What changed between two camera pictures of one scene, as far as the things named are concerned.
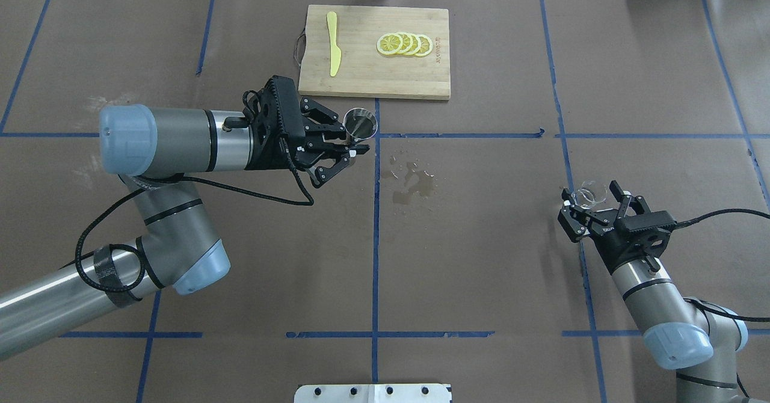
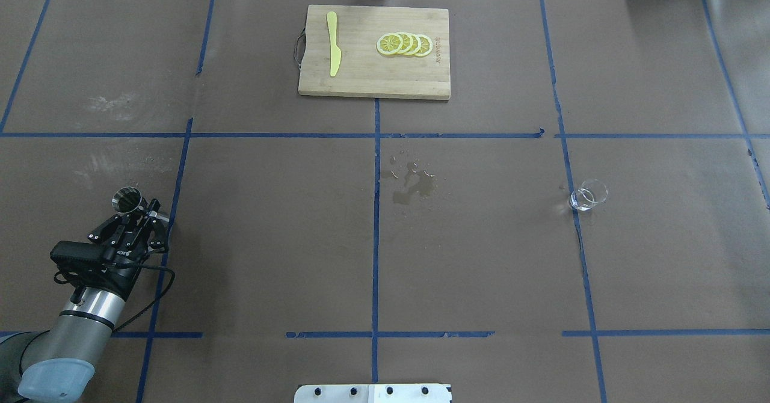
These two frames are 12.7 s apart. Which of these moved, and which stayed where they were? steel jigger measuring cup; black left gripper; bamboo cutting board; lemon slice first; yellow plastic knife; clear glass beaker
Moved: black left gripper; steel jigger measuring cup
Stayed: clear glass beaker; yellow plastic knife; lemon slice first; bamboo cutting board
